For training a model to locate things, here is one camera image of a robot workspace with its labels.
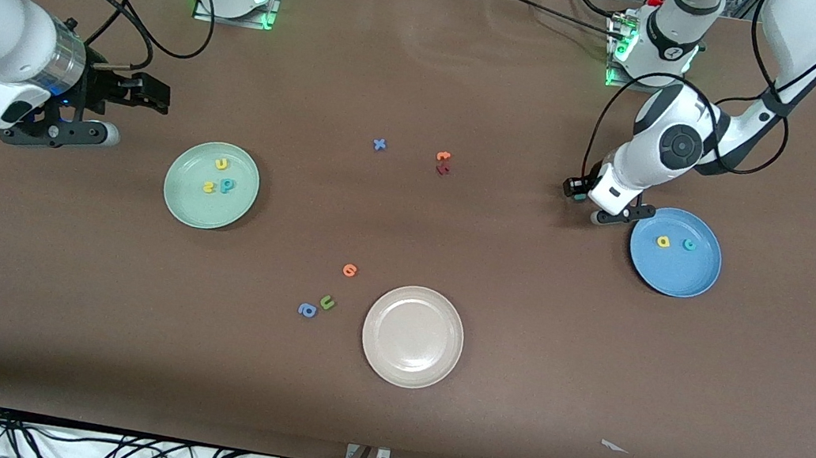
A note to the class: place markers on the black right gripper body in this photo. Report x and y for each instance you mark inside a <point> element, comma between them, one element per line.
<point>101,91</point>

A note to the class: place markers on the yellow letter u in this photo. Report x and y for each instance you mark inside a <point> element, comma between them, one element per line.
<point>221,165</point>

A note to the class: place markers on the yellow letter d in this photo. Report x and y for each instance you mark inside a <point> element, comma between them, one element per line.
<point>663,242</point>

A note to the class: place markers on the yellow letter s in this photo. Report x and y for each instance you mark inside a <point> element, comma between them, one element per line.
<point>209,187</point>

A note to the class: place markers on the teal letter p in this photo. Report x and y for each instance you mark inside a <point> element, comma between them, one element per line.
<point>226,185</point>

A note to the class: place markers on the teal letter c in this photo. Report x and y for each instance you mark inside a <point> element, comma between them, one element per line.
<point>689,244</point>

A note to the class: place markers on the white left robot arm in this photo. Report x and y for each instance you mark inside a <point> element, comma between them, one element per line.
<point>675,143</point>

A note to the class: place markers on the light green plate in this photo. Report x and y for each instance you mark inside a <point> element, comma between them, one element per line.
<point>208,205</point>

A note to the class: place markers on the blue plate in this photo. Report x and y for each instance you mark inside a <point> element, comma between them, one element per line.
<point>677,271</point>

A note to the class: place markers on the dark red letter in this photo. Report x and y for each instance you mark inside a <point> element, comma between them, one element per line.
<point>442,170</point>

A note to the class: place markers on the orange letter t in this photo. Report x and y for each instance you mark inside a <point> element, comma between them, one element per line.
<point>444,156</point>

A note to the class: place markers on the blue letter x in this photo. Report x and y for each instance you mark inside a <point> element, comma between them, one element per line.
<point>379,144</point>

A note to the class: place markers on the beige plate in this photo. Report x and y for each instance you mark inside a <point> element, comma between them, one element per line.
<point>413,337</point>

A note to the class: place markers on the orange letter e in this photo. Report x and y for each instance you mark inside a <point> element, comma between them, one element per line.
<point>349,269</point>

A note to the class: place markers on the blue letter a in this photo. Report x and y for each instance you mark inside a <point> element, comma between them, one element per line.
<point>306,310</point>

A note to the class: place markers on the white paper scrap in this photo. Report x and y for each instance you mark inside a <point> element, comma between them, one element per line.
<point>613,446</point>

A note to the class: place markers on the green letter u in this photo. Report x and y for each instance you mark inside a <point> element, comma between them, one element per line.
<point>326,303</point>

